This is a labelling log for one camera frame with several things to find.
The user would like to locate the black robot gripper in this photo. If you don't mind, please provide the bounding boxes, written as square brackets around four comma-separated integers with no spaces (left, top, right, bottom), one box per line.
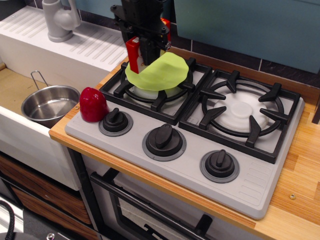
[110,0,170,65]

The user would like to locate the red cereal box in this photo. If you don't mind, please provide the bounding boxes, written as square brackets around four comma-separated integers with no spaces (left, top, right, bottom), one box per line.
[125,17,171,74]

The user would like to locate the red toy sweet potato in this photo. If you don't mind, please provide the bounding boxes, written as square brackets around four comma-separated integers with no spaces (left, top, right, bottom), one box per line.
[79,87,109,123]

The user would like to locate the lime green plate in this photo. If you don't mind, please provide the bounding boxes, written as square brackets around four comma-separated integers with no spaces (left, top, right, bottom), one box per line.
[125,52,189,91]

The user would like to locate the stainless steel pot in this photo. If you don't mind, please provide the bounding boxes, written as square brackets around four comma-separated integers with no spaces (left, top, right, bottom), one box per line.
[21,85,80,129]

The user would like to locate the white toy sink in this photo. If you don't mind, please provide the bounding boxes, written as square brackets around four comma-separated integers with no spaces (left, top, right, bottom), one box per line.
[0,6,127,191]

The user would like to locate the black left burner grate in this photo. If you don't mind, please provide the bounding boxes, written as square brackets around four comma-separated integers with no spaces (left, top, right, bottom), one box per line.
[100,57,213,125]

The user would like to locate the black burner grate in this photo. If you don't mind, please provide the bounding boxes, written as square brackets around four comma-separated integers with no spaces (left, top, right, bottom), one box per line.
[178,69,304,164]
[100,57,213,125]

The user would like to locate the black left stove knob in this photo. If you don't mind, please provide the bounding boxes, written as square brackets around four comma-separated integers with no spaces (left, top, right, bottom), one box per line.
[98,107,134,137]

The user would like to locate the black stove knob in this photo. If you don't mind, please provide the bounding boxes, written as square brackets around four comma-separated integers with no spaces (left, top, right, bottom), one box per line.
[142,123,187,162]
[200,149,240,184]
[98,107,134,137]

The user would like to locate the black middle stove knob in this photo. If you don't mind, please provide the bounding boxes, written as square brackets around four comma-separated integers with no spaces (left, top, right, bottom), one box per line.
[142,123,187,162]

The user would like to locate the grey toy faucet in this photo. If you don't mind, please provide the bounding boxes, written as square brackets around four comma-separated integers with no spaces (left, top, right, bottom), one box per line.
[42,0,81,43]

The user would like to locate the white right burner disc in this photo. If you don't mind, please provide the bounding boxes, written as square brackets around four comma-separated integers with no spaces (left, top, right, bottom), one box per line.
[214,91,269,133]

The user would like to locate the grey toy stove top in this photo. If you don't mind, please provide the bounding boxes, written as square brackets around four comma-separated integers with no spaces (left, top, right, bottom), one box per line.
[65,58,305,219]

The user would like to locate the black right burner grate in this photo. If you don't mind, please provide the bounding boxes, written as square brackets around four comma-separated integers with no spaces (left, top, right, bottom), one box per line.
[178,69,304,164]

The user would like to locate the black right stove knob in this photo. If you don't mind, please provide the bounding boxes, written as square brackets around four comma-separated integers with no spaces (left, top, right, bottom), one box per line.
[200,149,240,184]

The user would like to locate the wooden drawer fronts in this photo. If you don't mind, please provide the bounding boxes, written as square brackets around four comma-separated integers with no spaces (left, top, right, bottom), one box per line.
[0,153,98,240]

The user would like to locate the black oven door handle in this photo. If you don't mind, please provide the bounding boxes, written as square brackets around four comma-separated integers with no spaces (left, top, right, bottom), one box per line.
[90,172,212,240]

